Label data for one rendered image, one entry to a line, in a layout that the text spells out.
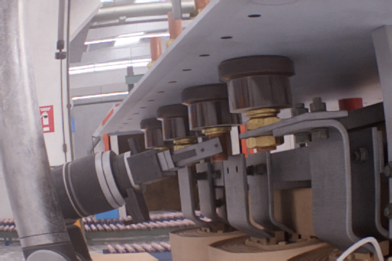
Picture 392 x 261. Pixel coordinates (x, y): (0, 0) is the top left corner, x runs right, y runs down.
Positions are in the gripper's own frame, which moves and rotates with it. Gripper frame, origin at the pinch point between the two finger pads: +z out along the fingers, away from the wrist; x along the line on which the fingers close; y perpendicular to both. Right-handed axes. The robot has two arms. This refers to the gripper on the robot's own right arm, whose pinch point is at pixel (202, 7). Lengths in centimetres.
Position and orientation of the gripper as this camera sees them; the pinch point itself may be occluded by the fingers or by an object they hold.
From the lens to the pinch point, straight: 123.7
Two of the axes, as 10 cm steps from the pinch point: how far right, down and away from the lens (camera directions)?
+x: 9.8, -0.9, 1.5
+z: 1.0, 9.9, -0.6
